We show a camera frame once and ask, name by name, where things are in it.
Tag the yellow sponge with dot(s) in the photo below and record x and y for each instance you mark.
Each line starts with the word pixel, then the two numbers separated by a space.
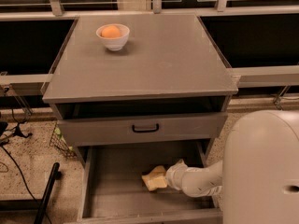
pixel 155 179

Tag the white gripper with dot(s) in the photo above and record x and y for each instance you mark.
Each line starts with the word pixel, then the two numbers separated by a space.
pixel 173 175

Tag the black metal bar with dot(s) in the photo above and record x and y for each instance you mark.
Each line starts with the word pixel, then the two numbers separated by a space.
pixel 54 173

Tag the grey open middle drawer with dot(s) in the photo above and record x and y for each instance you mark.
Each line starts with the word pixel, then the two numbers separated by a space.
pixel 113 191

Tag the orange fruit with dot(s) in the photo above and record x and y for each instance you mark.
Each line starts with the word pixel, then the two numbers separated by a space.
pixel 111 31

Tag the grey drawer cabinet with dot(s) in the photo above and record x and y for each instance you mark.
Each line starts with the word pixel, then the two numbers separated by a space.
pixel 169 66

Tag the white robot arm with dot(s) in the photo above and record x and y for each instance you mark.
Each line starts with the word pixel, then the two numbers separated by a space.
pixel 259 173

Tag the wire mesh basket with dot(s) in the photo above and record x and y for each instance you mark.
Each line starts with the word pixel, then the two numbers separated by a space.
pixel 58 142

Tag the black drawer handle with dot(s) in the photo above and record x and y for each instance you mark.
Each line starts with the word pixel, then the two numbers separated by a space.
pixel 150 129

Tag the white ceramic bowl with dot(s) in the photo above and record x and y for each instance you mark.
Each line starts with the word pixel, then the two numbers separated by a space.
pixel 114 44

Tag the black stand base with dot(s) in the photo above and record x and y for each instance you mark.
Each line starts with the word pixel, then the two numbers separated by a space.
pixel 6 133

